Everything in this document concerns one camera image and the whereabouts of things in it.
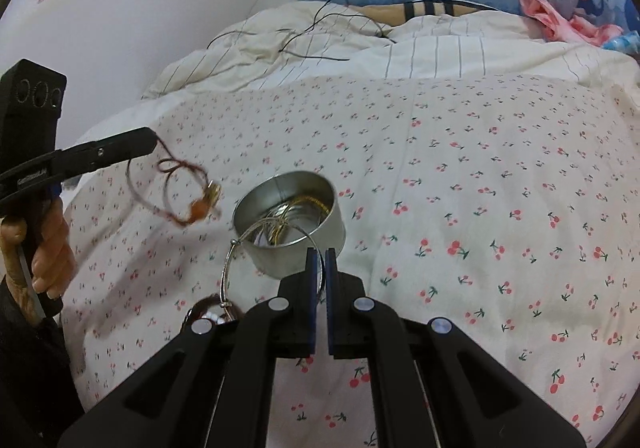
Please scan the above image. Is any brown cord bead bracelet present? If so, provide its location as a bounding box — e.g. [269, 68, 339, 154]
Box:
[124, 137, 224, 229]

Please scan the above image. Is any striped pillow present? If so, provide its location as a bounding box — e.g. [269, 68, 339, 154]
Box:
[350, 0, 494, 26]

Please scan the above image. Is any cherry print bed sheet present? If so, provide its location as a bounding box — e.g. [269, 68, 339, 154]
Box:
[63, 75, 639, 446]

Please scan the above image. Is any pile of mixed jewelry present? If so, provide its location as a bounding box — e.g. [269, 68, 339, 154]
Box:
[182, 293, 244, 329]

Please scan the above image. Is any white striped duvet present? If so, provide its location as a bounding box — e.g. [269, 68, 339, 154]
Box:
[143, 2, 639, 100]

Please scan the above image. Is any round silver metal tin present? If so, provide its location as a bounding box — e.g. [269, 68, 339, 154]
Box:
[232, 171, 346, 279]

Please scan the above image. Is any silver bangle bracelet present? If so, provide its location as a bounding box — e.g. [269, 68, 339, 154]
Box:
[220, 219, 329, 314]

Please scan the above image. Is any light blue patterned cloth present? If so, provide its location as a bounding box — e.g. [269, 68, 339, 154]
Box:
[602, 31, 640, 55]

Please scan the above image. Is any person's left hand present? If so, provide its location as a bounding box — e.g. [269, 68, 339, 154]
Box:
[1, 198, 76, 327]

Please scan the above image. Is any pink cloth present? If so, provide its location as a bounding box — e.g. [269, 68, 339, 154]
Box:
[518, 0, 624, 47]

